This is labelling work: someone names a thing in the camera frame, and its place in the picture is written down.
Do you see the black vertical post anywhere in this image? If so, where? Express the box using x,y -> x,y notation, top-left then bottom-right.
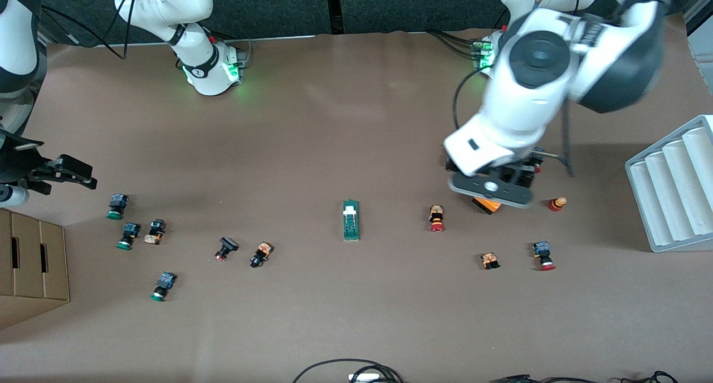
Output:
325,0 -> 344,35

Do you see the grey cabinet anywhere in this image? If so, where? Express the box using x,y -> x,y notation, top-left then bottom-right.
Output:
684,0 -> 713,66

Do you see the black thin cable bundle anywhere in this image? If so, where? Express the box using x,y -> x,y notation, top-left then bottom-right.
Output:
490,370 -> 680,383

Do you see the brown cardboard box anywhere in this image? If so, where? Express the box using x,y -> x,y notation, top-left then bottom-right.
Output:
0,207 -> 71,331

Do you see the black base cable bundle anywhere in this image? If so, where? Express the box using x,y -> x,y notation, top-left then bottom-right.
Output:
428,29 -> 481,60

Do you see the brown paper table cover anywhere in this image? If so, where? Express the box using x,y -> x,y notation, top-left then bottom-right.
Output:
0,13 -> 713,383

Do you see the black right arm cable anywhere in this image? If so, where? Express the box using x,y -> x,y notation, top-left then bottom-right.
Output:
42,0 -> 134,59

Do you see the black looped cable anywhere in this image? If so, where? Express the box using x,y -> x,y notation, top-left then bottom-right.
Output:
292,359 -> 404,383

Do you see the green push button switch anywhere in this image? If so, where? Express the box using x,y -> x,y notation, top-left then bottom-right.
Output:
106,193 -> 129,220
116,222 -> 141,251
149,272 -> 177,303

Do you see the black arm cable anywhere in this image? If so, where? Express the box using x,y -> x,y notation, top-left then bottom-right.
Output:
452,71 -> 575,178
42,0 -> 134,59

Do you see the white stepped plastic tray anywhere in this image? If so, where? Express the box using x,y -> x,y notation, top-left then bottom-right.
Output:
625,115 -> 713,253

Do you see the black square push button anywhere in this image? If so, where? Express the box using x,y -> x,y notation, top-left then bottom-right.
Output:
214,237 -> 240,262

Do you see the orange button enclosure box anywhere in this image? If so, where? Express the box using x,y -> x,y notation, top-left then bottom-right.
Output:
472,195 -> 505,215

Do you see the black push button orange block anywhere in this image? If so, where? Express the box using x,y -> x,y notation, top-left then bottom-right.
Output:
249,242 -> 274,269

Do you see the black cream orange switch part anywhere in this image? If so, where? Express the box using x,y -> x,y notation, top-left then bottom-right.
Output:
143,219 -> 166,245

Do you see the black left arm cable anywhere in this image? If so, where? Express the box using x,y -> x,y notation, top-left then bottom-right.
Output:
452,71 -> 575,178

